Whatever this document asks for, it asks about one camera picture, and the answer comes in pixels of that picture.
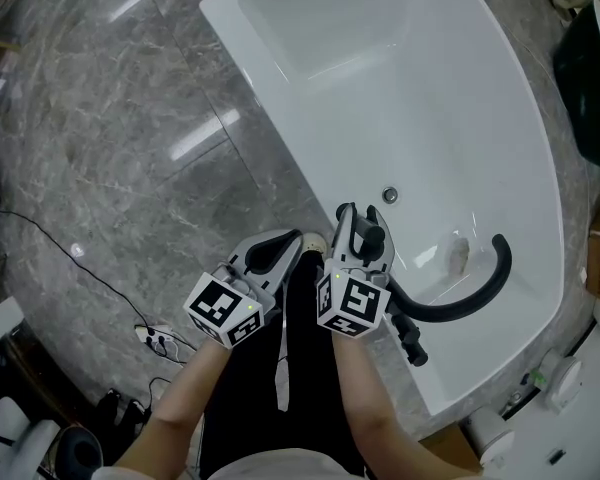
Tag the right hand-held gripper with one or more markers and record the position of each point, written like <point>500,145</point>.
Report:
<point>352,300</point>

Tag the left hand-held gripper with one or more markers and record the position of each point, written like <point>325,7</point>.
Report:
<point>215,305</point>

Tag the white bathtub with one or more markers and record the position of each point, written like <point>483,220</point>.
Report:
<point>430,118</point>

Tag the person's left forearm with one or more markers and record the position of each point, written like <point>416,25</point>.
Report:
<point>180,408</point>

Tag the person's right forearm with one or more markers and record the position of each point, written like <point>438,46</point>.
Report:
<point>375,408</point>

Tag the bathtub drain stopper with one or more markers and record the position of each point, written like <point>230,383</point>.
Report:
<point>458,255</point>

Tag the person's white shoe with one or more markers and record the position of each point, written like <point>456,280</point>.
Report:
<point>314,242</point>

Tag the round metal overflow cap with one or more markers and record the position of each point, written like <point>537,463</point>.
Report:
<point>390,194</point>

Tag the black curved faucet spout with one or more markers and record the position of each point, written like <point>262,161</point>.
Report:
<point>460,309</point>

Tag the person's black trousers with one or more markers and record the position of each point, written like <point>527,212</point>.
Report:
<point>310,368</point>

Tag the white power strip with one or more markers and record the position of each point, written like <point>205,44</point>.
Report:
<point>152,335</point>

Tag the black shoe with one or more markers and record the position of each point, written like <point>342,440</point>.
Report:
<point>111,403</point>
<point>134,413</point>

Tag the person's white shirt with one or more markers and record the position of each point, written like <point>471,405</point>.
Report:
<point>280,468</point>

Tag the flat cardboard piece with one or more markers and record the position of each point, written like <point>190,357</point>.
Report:
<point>450,450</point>

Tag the white cylinder roll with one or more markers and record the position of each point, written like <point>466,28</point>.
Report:
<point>487,433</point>

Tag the white round fixture part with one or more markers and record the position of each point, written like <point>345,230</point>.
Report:
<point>562,378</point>

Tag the dark green basin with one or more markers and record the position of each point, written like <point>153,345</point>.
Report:
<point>587,83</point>

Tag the black round stool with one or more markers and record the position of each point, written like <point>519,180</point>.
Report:
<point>77,450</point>

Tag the white chair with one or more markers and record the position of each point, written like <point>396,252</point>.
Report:
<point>15,433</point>

